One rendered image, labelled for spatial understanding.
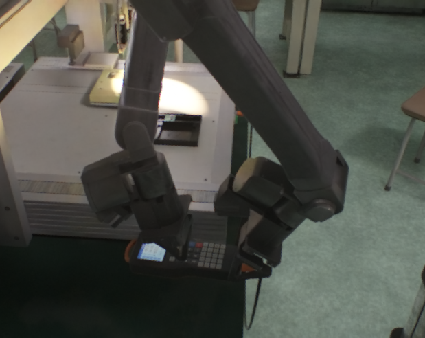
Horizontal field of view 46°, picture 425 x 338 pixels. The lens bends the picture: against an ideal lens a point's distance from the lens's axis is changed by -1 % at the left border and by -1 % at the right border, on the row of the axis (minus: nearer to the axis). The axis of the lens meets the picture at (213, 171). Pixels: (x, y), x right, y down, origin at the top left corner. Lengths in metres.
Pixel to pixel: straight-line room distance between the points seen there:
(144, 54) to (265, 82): 0.21
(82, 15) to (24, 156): 0.58
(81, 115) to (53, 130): 0.09
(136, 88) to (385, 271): 1.67
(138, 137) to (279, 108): 0.22
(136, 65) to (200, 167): 0.49
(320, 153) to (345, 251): 1.60
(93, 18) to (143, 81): 0.96
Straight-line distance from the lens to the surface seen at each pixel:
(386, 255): 2.29
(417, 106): 2.42
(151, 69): 0.72
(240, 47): 0.55
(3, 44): 1.03
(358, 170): 2.75
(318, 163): 0.66
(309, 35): 3.54
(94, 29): 1.68
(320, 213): 0.72
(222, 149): 1.22
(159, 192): 0.76
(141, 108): 0.72
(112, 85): 1.45
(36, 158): 1.25
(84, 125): 1.34
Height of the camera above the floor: 1.53
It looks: 36 degrees down
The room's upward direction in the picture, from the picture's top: 2 degrees clockwise
